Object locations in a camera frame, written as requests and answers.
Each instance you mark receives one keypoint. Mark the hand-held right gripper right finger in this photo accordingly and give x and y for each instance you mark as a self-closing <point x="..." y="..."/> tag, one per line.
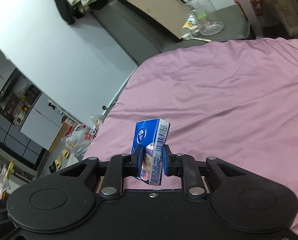
<point x="167" y="160"/>

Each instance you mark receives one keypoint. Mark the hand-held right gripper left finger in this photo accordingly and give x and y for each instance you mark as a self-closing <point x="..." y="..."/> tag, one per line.
<point x="139" y="156"/>

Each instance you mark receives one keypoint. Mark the blue tissue pack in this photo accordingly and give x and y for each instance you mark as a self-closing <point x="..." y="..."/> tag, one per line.
<point x="149" y="136"/>

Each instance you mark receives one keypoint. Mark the clear plastic bag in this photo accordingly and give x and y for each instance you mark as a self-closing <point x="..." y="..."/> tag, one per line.
<point x="97" y="122"/>

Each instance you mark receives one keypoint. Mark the white red plastic bag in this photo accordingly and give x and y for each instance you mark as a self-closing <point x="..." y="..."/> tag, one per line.
<point x="77" y="140"/>

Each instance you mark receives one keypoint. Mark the white towel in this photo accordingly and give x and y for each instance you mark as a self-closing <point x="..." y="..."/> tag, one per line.
<point x="72" y="160"/>

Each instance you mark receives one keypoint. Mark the yellow slipper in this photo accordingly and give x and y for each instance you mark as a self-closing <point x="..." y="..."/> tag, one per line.
<point x="65" y="153"/>
<point x="58" y="162"/>

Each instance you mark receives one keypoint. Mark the pink bed sheet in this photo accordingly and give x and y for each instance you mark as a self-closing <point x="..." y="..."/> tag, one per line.
<point x="214" y="100"/>

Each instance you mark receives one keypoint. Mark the black sandal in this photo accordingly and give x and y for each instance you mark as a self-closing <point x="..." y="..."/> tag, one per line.
<point x="52" y="168"/>

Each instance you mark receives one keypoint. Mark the white cabinet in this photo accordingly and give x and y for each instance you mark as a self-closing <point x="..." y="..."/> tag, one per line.
<point x="41" y="120"/>

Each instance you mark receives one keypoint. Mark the small white box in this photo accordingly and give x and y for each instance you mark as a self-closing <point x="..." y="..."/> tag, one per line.
<point x="186" y="36"/>

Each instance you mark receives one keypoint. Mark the yellow ruler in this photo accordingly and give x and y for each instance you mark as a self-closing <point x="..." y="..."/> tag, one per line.
<point x="201" y="39"/>

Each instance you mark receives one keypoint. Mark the shelf of kitchen items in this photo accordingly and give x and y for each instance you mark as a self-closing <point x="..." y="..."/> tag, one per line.
<point x="16" y="100"/>

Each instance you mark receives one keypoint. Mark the white yellow bottle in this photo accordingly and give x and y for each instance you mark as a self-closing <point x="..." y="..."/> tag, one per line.
<point x="189" y="24"/>

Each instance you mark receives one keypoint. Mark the black framed board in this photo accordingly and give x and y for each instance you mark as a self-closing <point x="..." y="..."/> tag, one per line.
<point x="154" y="5"/>

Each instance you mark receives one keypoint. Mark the clear water jug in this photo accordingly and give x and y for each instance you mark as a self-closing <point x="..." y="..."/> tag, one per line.
<point x="206" y="12"/>

